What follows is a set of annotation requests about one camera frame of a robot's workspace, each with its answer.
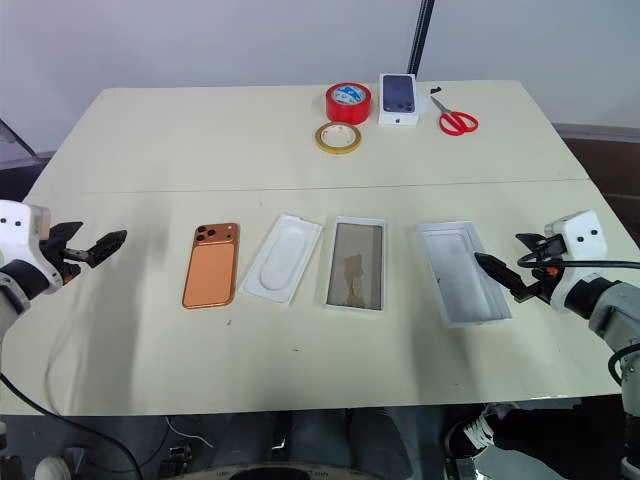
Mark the dark furniture edge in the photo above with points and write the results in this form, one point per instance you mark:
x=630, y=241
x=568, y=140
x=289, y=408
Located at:
x=12, y=145

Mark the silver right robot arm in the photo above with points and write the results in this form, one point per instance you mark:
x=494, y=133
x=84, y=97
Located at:
x=615, y=310

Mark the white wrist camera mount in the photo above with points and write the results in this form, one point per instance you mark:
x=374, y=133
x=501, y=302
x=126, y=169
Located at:
x=585, y=234
x=20, y=225

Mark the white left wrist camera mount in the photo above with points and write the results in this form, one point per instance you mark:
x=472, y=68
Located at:
x=20, y=225

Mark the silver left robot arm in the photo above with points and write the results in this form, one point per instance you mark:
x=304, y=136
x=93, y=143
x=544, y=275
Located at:
x=15, y=287

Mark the yellow tape roll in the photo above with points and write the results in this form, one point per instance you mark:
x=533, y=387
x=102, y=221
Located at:
x=320, y=137

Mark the white box with phone print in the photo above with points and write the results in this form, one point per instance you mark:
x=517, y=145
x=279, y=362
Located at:
x=398, y=97

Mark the white moulded insert tray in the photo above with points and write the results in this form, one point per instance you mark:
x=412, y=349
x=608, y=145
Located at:
x=280, y=260

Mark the black metal pole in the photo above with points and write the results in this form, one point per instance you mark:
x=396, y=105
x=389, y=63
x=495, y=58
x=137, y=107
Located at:
x=419, y=37

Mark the white shoe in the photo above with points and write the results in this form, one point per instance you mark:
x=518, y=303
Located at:
x=52, y=470

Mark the orange smartphone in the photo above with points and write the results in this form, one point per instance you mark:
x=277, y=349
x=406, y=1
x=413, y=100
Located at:
x=210, y=272

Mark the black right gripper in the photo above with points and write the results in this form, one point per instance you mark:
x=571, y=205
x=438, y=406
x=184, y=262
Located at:
x=545, y=280

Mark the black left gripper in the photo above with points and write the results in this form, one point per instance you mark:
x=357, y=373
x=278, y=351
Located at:
x=67, y=257

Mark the white box base brown inside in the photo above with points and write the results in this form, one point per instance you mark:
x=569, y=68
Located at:
x=356, y=265

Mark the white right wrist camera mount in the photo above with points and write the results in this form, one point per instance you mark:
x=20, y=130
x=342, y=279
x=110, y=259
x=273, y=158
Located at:
x=585, y=234

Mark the red tape roll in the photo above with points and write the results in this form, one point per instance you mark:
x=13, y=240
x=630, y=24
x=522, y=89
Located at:
x=347, y=107

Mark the black and white sneaker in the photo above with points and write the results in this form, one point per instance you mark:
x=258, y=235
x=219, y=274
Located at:
x=472, y=430

